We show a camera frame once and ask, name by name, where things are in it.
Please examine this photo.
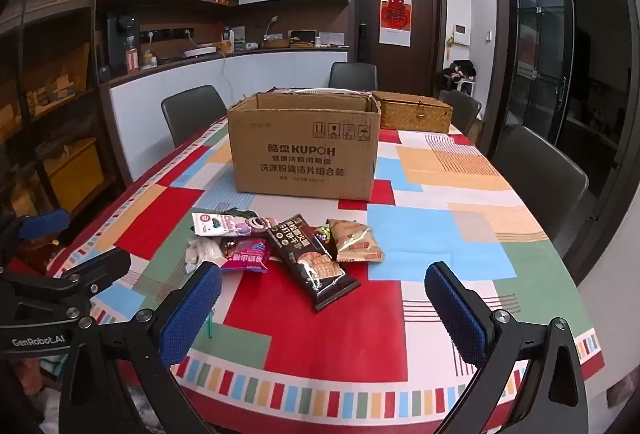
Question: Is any dark brown biscuit packet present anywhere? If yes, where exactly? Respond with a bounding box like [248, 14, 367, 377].
[264, 214, 361, 313]

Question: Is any white berry print snack packet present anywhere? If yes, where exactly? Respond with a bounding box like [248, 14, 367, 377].
[191, 211, 236, 238]

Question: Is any grey dining chair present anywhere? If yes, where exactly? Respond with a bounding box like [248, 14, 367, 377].
[161, 85, 228, 148]
[492, 125, 590, 231]
[440, 90, 482, 136]
[328, 62, 378, 90]

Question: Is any woven lidded box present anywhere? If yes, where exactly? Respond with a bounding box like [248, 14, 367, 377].
[372, 90, 455, 135]

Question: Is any magenta snack packet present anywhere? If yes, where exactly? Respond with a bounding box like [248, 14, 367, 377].
[220, 238, 273, 274]

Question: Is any brown cardboard box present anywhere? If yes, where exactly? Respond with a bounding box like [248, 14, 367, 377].
[227, 91, 382, 202]

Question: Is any yellow storage box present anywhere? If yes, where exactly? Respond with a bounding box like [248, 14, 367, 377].
[44, 138, 102, 215]

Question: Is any black framed glass sliding door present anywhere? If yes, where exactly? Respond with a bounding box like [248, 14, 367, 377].
[506, 0, 576, 146]

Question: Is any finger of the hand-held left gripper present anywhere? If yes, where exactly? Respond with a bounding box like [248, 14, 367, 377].
[27, 248, 132, 316]
[0, 209, 71, 261]

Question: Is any white power cable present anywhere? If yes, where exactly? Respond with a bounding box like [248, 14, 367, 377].
[217, 48, 236, 107]

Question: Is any dark brown door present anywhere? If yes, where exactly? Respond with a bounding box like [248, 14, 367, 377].
[350, 0, 446, 65]

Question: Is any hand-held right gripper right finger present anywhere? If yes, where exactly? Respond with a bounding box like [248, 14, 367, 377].
[424, 261, 591, 434]

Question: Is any pink donut print snack packet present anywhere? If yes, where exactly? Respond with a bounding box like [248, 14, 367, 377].
[222, 209, 281, 236]

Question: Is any white snack wrapper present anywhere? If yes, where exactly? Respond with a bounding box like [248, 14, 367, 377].
[185, 235, 226, 273]

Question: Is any black coffee machine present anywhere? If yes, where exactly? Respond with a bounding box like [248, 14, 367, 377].
[105, 11, 140, 76]

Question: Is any red and white wall calendar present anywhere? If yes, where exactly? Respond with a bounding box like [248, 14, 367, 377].
[380, 0, 412, 47]

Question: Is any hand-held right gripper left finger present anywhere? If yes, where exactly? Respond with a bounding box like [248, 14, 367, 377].
[65, 261, 223, 434]

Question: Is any white counter cabinet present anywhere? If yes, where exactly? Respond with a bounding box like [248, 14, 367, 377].
[100, 49, 348, 187]

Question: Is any white plastic fruit basket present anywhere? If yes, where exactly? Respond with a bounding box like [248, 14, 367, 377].
[294, 87, 372, 95]

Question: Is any tan snack packet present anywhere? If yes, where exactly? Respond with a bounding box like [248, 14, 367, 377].
[326, 219, 387, 263]

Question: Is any dark clothes pile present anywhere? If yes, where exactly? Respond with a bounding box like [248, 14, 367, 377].
[440, 60, 478, 82]

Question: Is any colourful patchwork tablecloth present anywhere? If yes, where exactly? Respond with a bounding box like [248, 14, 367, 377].
[47, 116, 601, 434]

